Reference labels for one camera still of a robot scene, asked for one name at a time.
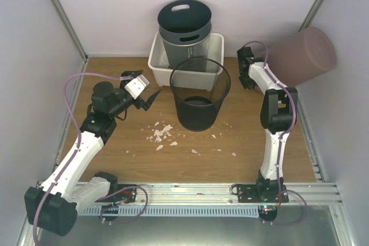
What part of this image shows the black mesh wastebasket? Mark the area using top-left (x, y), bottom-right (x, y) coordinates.
top-left (170, 58), bottom-right (231, 132)

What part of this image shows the dark grey plastic bin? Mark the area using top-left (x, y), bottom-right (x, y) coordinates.
top-left (157, 0), bottom-right (212, 45)

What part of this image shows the mauve plastic bin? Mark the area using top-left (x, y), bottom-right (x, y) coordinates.
top-left (267, 27), bottom-right (337, 87)

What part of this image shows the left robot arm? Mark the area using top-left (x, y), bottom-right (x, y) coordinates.
top-left (24, 70), bottom-right (159, 240)

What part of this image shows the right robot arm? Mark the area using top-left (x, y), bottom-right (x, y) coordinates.
top-left (237, 41), bottom-right (298, 203)

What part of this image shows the white plastic tub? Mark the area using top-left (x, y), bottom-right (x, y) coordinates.
top-left (148, 32), bottom-right (224, 91)

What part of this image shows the silver mesh wastebasket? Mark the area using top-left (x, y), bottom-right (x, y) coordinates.
top-left (159, 23), bottom-right (212, 69)

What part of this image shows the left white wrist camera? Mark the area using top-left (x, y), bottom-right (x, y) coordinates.
top-left (124, 74), bottom-right (150, 100)

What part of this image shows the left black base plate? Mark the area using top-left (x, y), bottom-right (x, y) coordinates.
top-left (96, 188), bottom-right (136, 203)

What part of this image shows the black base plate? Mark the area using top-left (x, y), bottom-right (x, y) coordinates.
top-left (96, 188), bottom-right (136, 203)
top-left (229, 183), bottom-right (289, 203)

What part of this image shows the aluminium rail frame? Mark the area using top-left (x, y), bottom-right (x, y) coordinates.
top-left (32, 181), bottom-right (343, 207)

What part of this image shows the grey slotted cable duct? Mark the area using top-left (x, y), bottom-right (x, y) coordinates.
top-left (80, 205), bottom-right (259, 218)

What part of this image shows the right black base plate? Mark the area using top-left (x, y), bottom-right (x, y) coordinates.
top-left (229, 183), bottom-right (289, 203)

